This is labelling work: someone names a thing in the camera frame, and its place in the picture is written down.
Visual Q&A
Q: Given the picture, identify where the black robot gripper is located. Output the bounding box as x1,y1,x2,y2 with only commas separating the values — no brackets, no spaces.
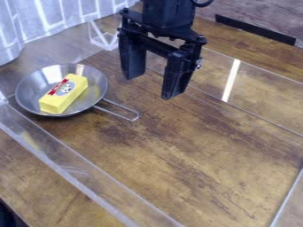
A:
119,0,209,99

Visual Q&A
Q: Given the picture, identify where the yellow butter block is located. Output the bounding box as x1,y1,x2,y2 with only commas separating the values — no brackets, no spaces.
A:
39,74,88,114

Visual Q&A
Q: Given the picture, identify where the silver frying pan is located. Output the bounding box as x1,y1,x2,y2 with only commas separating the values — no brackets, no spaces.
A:
16,64,140,121

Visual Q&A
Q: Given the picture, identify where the black strip on table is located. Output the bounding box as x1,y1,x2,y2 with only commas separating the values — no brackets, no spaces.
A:
215,14,297,46

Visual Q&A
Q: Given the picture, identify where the white sheer curtain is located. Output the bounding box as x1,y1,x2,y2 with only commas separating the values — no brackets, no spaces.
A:
0,0,140,66

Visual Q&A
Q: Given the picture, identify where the clear acrylic corner bracket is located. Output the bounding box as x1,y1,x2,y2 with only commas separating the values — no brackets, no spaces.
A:
88,20,119,51

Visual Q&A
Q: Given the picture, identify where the clear acrylic back wall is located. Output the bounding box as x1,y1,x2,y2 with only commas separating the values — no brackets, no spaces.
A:
88,12,303,149

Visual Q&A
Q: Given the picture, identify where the clear acrylic wall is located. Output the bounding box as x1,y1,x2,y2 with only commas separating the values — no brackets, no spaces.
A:
0,92,183,227
88,12,303,149

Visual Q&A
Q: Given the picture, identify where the clear acrylic front wall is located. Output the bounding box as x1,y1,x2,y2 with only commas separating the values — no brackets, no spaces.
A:
0,92,183,227

